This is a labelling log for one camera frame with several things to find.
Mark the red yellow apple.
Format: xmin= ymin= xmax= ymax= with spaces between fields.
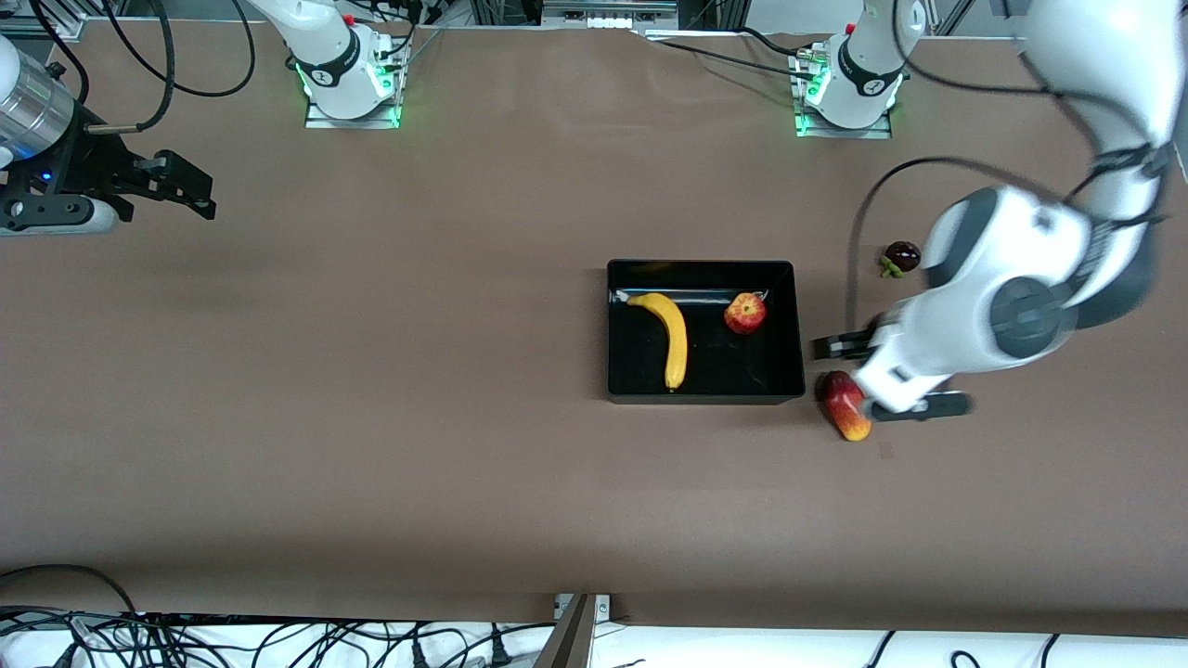
xmin=724 ymin=291 xmax=769 ymax=335

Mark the black plastic box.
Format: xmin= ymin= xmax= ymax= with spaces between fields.
xmin=606 ymin=259 xmax=807 ymax=405

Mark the yellow banana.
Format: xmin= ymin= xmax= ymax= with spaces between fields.
xmin=626 ymin=292 xmax=690 ymax=392

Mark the red yellow mango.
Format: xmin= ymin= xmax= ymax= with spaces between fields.
xmin=816 ymin=370 xmax=874 ymax=443

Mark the dark purple mangosteen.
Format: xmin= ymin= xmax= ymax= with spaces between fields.
xmin=880 ymin=240 xmax=923 ymax=279

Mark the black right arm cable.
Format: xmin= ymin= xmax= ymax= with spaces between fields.
xmin=28 ymin=0 xmax=257 ymax=136

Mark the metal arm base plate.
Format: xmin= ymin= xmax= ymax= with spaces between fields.
xmin=304 ymin=91 xmax=402 ymax=130
xmin=794 ymin=51 xmax=894 ymax=140

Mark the black cable on table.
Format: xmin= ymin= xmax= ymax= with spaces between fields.
xmin=650 ymin=26 xmax=820 ymax=83

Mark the metal table edge bracket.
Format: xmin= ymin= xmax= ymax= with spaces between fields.
xmin=554 ymin=594 xmax=612 ymax=668

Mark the black floor cable arc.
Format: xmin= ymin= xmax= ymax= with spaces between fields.
xmin=0 ymin=563 xmax=140 ymax=615

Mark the grey metal frame rail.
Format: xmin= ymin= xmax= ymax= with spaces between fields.
xmin=541 ymin=0 xmax=680 ymax=29

